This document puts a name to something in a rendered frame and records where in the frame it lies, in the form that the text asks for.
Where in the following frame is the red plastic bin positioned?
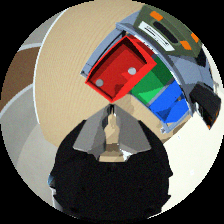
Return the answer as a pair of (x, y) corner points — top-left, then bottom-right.
(85, 35), (157, 103)

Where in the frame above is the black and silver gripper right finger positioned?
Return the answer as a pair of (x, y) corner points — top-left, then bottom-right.
(112, 104), (173, 178)

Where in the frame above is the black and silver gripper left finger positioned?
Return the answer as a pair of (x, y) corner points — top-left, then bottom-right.
(50, 104), (112, 177)

